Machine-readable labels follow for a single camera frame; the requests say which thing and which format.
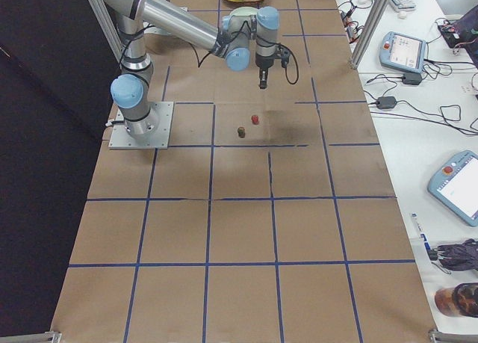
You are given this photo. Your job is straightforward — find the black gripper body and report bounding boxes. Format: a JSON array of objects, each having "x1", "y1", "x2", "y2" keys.
[{"x1": 255, "y1": 44, "x2": 291, "y2": 85}]

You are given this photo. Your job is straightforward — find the strawberry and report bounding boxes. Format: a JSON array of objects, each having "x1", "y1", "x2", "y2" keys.
[
  {"x1": 251, "y1": 114, "x2": 259, "y2": 125},
  {"x1": 237, "y1": 126, "x2": 246, "y2": 138}
]

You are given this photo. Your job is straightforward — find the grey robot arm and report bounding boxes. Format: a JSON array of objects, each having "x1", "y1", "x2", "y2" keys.
[{"x1": 102, "y1": 0, "x2": 291, "y2": 146}]

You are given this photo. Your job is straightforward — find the light green plate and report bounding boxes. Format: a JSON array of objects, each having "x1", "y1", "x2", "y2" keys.
[{"x1": 229, "y1": 7, "x2": 258, "y2": 16}]

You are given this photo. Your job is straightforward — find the black power adapter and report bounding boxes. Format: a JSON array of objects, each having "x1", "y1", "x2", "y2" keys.
[
  {"x1": 376, "y1": 96, "x2": 397, "y2": 110},
  {"x1": 401, "y1": 72, "x2": 423, "y2": 86}
]

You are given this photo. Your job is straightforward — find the teach pendant far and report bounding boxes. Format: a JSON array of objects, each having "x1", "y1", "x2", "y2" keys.
[{"x1": 379, "y1": 31, "x2": 426, "y2": 74}]

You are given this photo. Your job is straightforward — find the teach pendant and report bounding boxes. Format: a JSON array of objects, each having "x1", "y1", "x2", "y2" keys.
[
  {"x1": 427, "y1": 150, "x2": 478, "y2": 227},
  {"x1": 379, "y1": 31, "x2": 426, "y2": 74}
]

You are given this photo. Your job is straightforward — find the white keyboard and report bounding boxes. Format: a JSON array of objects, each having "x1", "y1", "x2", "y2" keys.
[{"x1": 389, "y1": 0, "x2": 416, "y2": 12}]

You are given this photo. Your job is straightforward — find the teach pendant near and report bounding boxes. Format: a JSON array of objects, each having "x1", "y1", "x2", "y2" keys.
[{"x1": 427, "y1": 150, "x2": 478, "y2": 227}]

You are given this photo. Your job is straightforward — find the folded dark umbrella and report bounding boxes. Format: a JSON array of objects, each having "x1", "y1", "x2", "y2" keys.
[{"x1": 427, "y1": 238, "x2": 477, "y2": 271}]

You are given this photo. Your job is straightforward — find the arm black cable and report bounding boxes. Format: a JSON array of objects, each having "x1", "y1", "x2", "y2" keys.
[{"x1": 278, "y1": 43, "x2": 300, "y2": 85}]

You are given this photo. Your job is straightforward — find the aluminium post right side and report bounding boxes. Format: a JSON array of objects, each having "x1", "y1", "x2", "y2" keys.
[{"x1": 349, "y1": 0, "x2": 389, "y2": 69}]

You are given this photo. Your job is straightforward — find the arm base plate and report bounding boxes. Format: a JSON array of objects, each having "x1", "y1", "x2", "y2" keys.
[{"x1": 108, "y1": 102, "x2": 174, "y2": 149}]

